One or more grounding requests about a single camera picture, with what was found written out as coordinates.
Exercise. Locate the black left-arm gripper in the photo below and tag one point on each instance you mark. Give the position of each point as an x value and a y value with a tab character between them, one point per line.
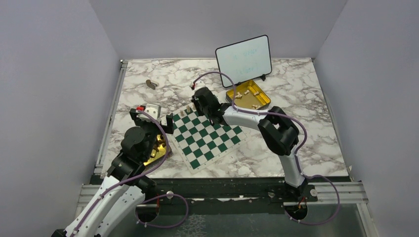
169	128

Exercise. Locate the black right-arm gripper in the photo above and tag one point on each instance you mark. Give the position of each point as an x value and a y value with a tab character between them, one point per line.
195	103

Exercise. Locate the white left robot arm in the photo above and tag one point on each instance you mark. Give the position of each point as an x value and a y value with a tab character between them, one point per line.
126	183

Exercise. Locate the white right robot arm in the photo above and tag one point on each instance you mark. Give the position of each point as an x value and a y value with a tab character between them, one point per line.
278	131

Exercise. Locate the gold tin with dark pieces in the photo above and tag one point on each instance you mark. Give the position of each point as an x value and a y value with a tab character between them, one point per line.
158	152

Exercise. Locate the green white chess mat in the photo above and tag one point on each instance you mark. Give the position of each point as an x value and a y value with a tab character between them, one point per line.
199	143

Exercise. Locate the gold tin with white pieces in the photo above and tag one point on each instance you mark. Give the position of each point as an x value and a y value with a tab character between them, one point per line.
251	96

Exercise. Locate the small whiteboard with stand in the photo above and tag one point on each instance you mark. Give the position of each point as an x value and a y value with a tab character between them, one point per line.
244	60

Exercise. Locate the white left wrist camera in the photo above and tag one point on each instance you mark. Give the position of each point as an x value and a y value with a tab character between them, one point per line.
149	111

